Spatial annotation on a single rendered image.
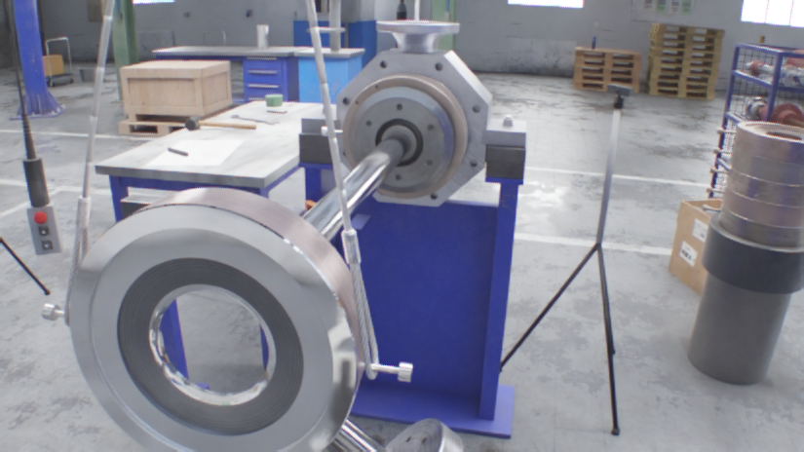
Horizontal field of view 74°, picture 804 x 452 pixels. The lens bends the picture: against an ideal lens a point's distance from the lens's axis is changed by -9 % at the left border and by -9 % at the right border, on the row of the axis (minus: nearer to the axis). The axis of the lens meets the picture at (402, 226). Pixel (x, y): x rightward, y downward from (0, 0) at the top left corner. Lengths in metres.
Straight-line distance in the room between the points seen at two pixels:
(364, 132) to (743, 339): 1.81
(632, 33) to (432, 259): 11.61
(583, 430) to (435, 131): 1.28
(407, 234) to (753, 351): 1.56
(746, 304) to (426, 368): 1.34
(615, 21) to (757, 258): 11.10
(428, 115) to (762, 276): 1.52
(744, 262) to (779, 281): 0.16
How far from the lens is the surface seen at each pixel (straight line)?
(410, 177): 1.73
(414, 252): 2.12
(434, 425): 0.82
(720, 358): 2.80
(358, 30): 12.33
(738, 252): 2.57
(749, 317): 2.70
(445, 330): 2.25
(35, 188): 1.56
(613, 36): 13.38
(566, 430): 2.35
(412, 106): 1.68
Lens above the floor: 1.48
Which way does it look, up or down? 22 degrees down
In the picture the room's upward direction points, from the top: 1 degrees clockwise
